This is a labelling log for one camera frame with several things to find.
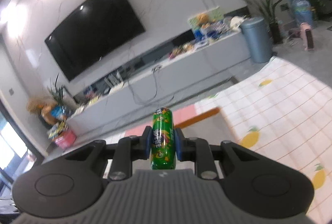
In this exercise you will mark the golden vase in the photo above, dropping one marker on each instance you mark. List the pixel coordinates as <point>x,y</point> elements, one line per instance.
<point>42,107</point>

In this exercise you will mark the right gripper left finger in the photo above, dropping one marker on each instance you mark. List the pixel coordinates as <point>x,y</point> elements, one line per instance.
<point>130,149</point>

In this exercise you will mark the orange cardboard box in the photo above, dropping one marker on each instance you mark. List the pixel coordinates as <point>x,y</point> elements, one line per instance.
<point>198,118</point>

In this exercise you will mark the white wifi router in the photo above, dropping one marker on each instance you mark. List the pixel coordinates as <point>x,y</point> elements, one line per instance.
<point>114,81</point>

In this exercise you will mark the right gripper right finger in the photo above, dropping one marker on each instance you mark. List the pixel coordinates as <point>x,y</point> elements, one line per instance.
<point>198,151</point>

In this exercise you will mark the pink storage box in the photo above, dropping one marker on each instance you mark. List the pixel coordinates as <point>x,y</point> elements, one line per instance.
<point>66,139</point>

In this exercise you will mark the teddy bear toy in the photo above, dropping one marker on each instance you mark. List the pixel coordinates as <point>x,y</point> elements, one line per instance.
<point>203,20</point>

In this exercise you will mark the potted plant right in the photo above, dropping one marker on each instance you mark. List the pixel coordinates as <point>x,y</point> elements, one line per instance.
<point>267,8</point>

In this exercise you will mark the blue grey trash bin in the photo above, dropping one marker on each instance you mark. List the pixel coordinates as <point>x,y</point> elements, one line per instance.
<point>258,39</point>

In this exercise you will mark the pink small heater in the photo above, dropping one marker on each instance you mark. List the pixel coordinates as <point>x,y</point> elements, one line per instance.
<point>306,36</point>

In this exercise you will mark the green sausage snack tube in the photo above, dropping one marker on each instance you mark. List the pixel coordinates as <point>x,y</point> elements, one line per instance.
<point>163,151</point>

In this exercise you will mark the potted plant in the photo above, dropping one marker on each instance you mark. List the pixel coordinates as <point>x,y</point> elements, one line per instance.
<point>267,8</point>
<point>57,94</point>

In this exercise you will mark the blue water jug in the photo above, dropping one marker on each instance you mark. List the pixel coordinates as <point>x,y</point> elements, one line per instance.
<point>303,12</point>

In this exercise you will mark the grey tv cabinet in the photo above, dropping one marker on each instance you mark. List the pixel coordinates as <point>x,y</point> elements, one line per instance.
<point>168,83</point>

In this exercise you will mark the black wall television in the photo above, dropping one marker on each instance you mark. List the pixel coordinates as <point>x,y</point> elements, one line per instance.
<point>90,32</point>

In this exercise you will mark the potted plant left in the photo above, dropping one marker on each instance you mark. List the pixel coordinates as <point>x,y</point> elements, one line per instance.
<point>57,94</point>

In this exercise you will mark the snack pile on cabinet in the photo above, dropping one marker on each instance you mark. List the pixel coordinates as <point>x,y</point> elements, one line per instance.
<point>182,49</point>

